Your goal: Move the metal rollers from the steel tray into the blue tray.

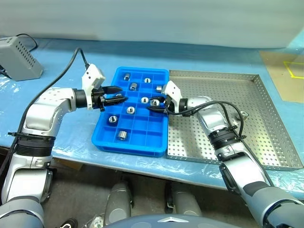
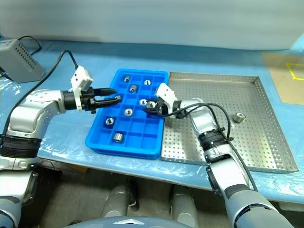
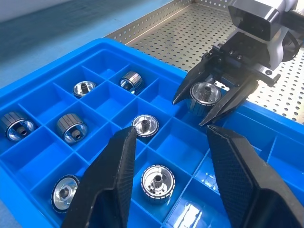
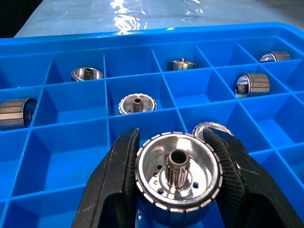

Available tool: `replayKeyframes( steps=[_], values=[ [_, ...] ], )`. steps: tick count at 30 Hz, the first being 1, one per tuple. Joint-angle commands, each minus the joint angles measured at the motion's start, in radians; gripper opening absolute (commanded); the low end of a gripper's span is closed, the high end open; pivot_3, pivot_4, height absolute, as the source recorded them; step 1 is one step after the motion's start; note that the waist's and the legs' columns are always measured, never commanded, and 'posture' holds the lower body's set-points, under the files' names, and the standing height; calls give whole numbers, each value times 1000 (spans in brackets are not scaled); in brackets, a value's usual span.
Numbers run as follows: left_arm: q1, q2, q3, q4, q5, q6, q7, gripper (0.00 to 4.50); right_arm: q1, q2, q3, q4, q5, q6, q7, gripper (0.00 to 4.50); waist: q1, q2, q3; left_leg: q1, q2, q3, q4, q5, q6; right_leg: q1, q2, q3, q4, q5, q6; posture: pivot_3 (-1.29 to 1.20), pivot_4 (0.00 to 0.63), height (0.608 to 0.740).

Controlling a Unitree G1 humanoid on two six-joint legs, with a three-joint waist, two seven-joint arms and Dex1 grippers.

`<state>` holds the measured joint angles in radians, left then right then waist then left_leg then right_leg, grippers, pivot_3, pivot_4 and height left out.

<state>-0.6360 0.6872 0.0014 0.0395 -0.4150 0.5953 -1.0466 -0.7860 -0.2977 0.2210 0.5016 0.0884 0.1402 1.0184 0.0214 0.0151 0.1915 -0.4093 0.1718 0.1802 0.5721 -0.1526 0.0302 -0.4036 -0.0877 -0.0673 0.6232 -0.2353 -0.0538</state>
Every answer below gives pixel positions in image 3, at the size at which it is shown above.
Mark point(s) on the blue plastic table cover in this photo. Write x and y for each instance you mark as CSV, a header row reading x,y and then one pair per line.
x,y
47,35

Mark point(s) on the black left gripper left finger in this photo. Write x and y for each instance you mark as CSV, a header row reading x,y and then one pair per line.
x,y
107,190

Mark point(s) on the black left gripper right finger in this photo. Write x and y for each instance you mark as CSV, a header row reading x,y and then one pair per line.
x,y
242,185

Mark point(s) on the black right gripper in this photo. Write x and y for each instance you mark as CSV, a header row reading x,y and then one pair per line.
x,y
247,57

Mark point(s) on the blue compartment tray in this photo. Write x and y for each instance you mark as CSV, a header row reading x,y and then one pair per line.
x,y
107,104

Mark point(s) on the perforated metal tray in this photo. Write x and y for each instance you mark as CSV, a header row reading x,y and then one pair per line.
x,y
180,35

